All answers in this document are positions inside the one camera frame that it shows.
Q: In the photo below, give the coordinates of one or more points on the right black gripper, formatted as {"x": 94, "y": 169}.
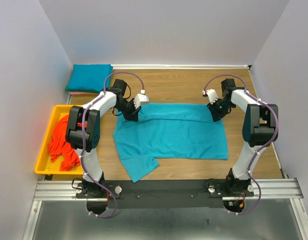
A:
{"x": 217, "y": 115}

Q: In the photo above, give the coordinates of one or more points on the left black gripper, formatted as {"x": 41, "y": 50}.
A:
{"x": 133, "y": 115}

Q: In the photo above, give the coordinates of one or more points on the teal t shirt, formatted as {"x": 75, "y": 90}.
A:
{"x": 168, "y": 131}
{"x": 88, "y": 77}

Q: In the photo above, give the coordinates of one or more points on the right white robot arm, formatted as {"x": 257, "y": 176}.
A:
{"x": 259, "y": 130}

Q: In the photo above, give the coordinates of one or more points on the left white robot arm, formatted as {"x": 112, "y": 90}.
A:
{"x": 83, "y": 132}

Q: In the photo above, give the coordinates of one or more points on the folded green t shirt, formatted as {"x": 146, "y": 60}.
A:
{"x": 79, "y": 90}

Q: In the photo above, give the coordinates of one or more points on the folded teal t shirt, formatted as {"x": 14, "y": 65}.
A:
{"x": 88, "y": 77}

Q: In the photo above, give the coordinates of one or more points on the folded pink t shirt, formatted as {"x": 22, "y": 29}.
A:
{"x": 83, "y": 93}

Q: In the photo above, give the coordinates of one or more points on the orange t shirt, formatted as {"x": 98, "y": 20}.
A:
{"x": 59, "y": 147}

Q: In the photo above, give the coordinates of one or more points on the yellow plastic bin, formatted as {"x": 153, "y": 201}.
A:
{"x": 44, "y": 165}

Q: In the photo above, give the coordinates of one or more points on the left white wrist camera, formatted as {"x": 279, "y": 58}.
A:
{"x": 140, "y": 99}

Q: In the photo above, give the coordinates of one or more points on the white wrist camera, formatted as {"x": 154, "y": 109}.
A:
{"x": 140, "y": 99}
{"x": 211, "y": 95}

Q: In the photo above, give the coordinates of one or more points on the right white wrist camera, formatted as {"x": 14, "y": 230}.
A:
{"x": 211, "y": 95}

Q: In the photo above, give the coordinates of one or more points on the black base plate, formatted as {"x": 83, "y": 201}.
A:
{"x": 113, "y": 195}

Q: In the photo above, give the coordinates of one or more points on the aluminium frame rail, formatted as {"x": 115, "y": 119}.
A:
{"x": 275, "y": 212}

